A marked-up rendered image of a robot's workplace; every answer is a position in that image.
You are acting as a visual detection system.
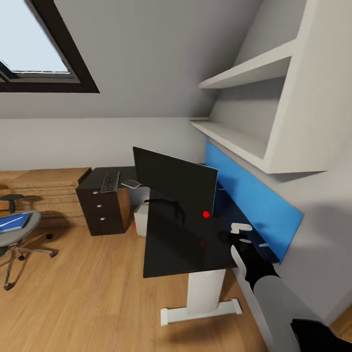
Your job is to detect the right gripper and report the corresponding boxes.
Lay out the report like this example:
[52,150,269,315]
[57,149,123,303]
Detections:
[217,231,247,245]

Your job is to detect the keyboard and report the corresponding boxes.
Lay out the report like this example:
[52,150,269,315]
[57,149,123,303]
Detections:
[100,172,120,193]

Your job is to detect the notebook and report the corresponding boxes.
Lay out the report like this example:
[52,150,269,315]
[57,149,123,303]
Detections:
[121,179,141,188]

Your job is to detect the swivel chair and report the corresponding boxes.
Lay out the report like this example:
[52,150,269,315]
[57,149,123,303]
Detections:
[0,194,55,290]

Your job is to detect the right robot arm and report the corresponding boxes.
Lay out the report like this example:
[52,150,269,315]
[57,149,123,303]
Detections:
[217,223,352,352]

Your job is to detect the folder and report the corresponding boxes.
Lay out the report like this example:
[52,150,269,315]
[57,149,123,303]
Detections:
[0,212,30,233]

